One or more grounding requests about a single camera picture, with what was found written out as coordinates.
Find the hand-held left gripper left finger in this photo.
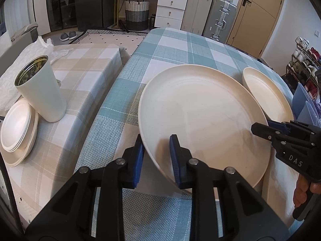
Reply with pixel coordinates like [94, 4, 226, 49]
[25, 134, 146, 241]

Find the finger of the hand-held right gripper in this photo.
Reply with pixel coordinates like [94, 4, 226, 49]
[266, 120, 321, 141]
[251, 122, 317, 154]

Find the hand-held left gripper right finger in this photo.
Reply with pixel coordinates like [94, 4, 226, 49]
[169, 134, 293, 241]

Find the person's right hand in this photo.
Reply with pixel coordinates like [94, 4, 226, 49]
[293, 174, 321, 208]

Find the pile of assorted sneakers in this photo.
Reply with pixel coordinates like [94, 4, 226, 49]
[287, 36, 321, 99]

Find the shoe rack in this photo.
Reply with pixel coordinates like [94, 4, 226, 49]
[286, 36, 321, 101]

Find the beige plaid tablecloth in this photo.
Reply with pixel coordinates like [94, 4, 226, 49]
[0, 44, 128, 231]

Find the wooden door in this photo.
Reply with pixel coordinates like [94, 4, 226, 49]
[227, 0, 286, 58]

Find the white small plate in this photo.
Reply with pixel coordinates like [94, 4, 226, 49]
[0, 98, 32, 151]
[2, 100, 34, 154]

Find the white tumbler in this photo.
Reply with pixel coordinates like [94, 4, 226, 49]
[14, 55, 67, 123]

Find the silver suitcase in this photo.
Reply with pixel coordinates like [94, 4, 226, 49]
[203, 0, 237, 43]

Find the beige dotted mat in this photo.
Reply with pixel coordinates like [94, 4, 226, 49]
[75, 33, 148, 56]

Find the black white patterned rug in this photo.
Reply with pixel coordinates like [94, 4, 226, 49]
[83, 28, 149, 38]

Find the beige suitcase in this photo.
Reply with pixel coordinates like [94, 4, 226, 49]
[181, 0, 213, 36]

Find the woven laundry basket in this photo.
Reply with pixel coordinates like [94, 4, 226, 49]
[125, 0, 150, 31]

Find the white dressing table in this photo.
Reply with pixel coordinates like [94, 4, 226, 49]
[110, 0, 188, 31]

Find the white plastic bag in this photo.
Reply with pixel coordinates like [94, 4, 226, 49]
[0, 36, 69, 111]

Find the grey refrigerator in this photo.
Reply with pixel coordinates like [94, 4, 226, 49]
[75, 0, 112, 31]

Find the beige sofa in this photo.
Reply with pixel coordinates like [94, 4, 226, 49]
[0, 22, 39, 61]

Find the dark glass cabinet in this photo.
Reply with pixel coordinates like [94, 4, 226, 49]
[46, 0, 79, 34]

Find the white wardrobe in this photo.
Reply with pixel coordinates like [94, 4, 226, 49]
[5, 0, 52, 37]

